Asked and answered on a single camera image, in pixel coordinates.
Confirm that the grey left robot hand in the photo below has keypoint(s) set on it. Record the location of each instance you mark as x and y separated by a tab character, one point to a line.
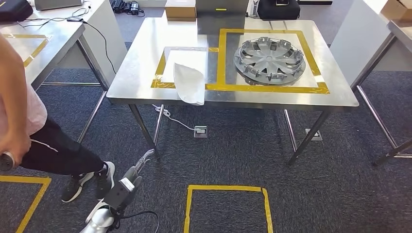
131	173

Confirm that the white curved plastic part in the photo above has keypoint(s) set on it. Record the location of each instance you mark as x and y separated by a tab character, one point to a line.
190	83

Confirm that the black handheld controller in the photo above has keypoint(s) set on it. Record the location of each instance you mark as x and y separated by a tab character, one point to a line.
6	162

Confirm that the steel workbench table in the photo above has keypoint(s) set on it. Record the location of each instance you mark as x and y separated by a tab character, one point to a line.
138	64

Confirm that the person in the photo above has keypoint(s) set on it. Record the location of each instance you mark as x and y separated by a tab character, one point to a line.
58	151

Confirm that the metal floor socket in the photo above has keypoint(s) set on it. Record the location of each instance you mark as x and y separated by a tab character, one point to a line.
314	135
200	132

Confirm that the yellow floor tape square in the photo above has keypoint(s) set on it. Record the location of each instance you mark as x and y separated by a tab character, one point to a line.
225	188
25	179

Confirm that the white desk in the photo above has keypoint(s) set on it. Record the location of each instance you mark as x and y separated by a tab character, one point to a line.
357	38
106	41

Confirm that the yellow table tape outline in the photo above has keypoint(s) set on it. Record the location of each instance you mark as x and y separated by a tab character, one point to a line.
37	52

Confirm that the black power adapter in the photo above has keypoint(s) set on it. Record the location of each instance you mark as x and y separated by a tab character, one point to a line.
75	19

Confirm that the large yellow bench tape square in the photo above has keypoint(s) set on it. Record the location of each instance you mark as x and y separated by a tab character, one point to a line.
273	88

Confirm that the brown cardboard box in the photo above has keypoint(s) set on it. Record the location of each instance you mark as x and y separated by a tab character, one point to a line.
180	9
397	9

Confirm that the silver wheel hubcap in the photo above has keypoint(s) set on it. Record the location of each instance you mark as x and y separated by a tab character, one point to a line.
267	61

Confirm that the silver laptop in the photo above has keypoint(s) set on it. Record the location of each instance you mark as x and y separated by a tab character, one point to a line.
58	4

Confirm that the grey open laptop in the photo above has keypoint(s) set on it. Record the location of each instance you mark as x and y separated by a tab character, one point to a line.
222	4

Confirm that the black bag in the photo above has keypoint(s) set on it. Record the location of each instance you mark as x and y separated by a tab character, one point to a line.
16	9

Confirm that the black carry case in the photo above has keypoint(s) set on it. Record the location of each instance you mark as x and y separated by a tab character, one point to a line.
278	11

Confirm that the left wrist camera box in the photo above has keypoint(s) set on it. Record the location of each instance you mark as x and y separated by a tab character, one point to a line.
117	196

